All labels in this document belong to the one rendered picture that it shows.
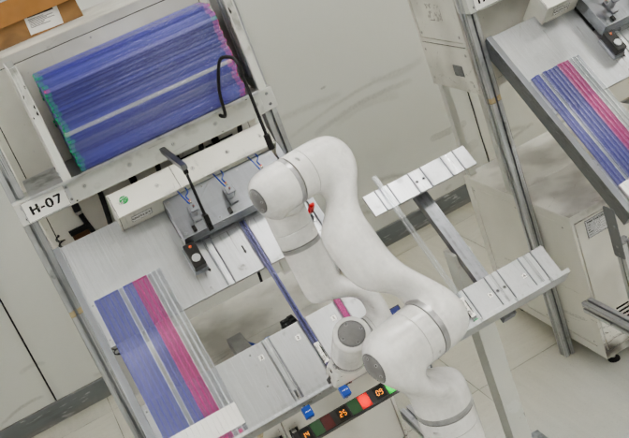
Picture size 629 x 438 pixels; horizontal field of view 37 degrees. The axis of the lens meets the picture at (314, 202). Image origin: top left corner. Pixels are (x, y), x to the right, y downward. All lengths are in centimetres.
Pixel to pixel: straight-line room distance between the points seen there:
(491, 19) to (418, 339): 161
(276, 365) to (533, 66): 123
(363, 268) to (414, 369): 21
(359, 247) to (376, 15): 273
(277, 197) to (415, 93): 283
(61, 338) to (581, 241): 233
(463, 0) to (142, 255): 123
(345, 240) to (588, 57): 145
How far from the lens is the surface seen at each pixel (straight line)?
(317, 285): 201
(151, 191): 260
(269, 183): 178
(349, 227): 180
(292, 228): 197
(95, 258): 262
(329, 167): 183
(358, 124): 445
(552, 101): 291
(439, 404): 186
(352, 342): 204
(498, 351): 280
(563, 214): 309
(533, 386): 342
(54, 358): 435
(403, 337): 177
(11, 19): 282
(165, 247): 260
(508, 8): 320
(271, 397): 244
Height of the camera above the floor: 203
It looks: 22 degrees down
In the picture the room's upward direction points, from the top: 21 degrees counter-clockwise
